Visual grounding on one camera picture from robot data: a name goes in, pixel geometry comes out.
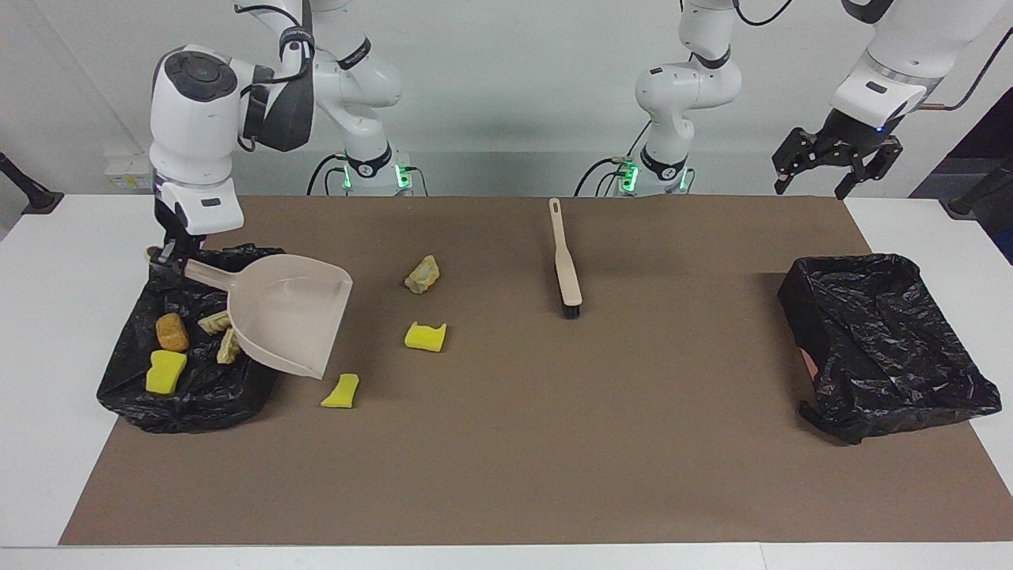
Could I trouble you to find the black left base cable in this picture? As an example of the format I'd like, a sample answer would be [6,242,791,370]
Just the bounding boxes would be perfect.
[573,119,697,198]

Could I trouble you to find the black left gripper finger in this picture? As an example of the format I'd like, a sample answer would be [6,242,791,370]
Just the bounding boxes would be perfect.
[772,127,825,196]
[835,136,904,201]

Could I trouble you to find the black stand leg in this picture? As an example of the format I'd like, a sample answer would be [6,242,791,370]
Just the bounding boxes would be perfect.
[947,154,1013,219]
[0,151,65,215]

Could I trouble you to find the white wall socket box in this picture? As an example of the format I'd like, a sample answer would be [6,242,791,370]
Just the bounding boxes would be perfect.
[104,152,190,192]

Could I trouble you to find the black bag bin, pink patch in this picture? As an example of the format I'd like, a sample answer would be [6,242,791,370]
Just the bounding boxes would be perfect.
[776,253,1004,447]

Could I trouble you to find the beige plastic dustpan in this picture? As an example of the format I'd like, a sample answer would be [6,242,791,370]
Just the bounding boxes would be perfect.
[183,253,355,382]

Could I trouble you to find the arched yellow sponge piece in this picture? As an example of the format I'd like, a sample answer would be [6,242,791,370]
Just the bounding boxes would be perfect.
[404,320,448,354]

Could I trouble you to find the dark background panel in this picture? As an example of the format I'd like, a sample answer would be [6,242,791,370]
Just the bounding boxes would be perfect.
[909,85,1013,266]

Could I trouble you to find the pale greenish foam chunk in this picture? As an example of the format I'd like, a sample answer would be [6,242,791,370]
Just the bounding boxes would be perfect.
[404,253,441,295]

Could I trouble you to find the beige hand brush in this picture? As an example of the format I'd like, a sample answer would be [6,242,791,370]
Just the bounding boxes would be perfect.
[548,197,584,320]

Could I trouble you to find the large brown table mat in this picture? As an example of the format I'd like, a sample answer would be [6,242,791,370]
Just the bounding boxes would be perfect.
[59,195,1013,547]

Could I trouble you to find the black right base cable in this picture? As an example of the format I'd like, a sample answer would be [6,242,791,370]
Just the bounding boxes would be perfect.
[306,153,430,197]

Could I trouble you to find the brown cork-like foam chunk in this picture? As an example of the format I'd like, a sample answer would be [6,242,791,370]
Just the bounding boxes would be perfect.
[154,312,192,353]

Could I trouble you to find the black bag-lined bin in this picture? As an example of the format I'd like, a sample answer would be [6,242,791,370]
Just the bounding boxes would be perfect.
[96,243,304,435]

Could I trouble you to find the black base cable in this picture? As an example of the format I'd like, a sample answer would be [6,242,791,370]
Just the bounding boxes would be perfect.
[306,153,430,197]
[573,119,697,198]

